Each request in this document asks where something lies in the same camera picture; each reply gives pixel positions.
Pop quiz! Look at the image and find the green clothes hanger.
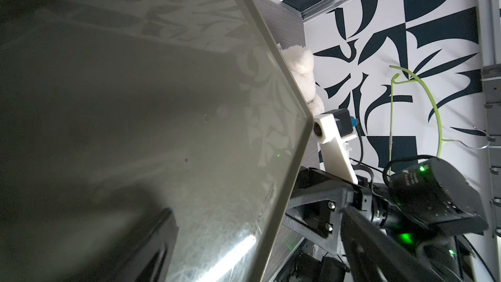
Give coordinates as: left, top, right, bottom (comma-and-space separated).
385, 65, 491, 160

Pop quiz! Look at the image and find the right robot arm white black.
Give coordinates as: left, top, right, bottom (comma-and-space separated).
276, 155, 494, 281

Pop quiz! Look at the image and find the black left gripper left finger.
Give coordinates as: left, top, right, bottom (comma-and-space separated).
83, 208, 178, 281

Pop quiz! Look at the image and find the drawer unit olive cream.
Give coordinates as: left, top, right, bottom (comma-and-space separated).
1, 0, 313, 281

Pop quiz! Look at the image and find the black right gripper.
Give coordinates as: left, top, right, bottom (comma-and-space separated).
282, 167, 364, 255

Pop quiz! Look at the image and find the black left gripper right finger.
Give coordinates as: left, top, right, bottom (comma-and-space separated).
341, 207, 442, 281

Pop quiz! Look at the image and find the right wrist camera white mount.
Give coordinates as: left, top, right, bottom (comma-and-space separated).
313, 108, 358, 185

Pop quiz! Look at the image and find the white plush polar bear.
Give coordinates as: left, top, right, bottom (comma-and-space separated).
281, 45, 325, 116

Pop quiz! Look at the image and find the dark wall hook rail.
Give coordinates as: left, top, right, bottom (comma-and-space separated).
481, 64, 500, 237

